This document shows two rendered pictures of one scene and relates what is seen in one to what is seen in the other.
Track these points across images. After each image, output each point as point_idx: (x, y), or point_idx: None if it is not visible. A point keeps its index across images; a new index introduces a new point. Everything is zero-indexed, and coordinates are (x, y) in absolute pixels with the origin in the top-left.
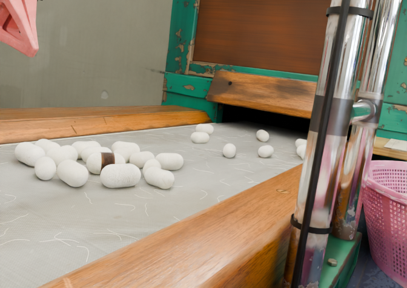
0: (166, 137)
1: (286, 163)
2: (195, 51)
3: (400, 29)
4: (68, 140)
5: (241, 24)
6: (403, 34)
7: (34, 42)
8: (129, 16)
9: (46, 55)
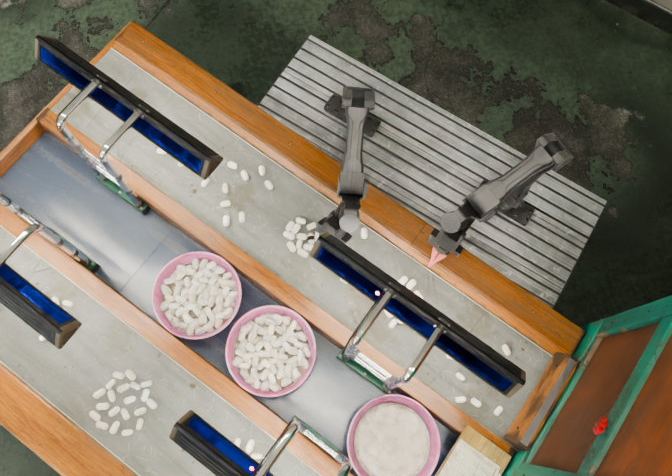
0: (482, 327)
1: (450, 385)
2: (605, 338)
3: (534, 469)
4: (444, 284)
5: (597, 369)
6: (532, 471)
7: (429, 265)
8: None
9: None
